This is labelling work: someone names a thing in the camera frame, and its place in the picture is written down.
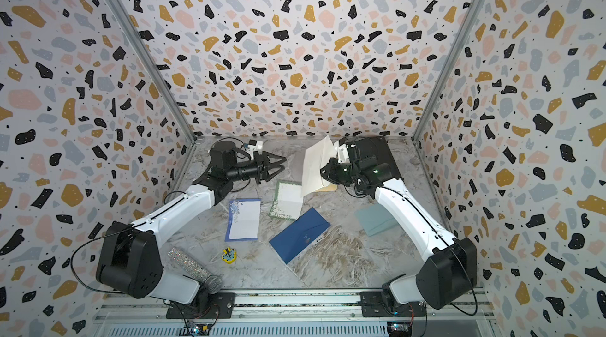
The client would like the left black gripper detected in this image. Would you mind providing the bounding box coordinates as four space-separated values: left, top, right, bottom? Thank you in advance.
225 151 286 185

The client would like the white letter paper green border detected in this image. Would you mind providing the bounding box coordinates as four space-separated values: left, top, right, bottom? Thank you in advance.
269 181 303 220

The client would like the yellow envelope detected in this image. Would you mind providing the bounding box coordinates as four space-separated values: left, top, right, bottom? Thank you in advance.
316 184 338 193

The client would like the cream envelope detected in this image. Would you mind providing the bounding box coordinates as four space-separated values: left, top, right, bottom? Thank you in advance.
301 136 336 196

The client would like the light teal envelope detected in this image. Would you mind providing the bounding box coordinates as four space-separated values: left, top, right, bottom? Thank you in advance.
356 204 399 237

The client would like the white letter paper blue border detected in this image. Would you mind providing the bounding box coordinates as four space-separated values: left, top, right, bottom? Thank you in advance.
225 199 261 242

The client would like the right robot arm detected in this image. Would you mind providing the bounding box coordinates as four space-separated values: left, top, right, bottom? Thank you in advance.
319 136 478 314

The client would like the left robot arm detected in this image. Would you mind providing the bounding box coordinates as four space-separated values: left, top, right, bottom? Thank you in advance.
96 140 287 305

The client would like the dark blue envelope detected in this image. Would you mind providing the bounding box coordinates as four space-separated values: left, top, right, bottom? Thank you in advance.
270 208 331 264

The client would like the small yellow round sticker toy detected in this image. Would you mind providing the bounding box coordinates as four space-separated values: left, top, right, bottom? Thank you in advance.
222 247 237 264

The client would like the glittery silver tube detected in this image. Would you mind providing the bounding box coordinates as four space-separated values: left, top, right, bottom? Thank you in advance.
168 247 223 294

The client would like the small circuit board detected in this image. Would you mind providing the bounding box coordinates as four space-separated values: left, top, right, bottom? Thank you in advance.
185 321 212 336

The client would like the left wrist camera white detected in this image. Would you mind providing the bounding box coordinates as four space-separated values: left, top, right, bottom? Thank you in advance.
246 139 264 154

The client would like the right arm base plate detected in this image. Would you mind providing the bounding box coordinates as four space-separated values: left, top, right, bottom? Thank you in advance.
359 291 427 317

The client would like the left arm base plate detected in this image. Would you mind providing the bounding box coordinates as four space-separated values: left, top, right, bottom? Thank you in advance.
166 291 236 320

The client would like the aluminium front rail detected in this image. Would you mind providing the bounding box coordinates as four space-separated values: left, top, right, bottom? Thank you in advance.
92 289 501 336

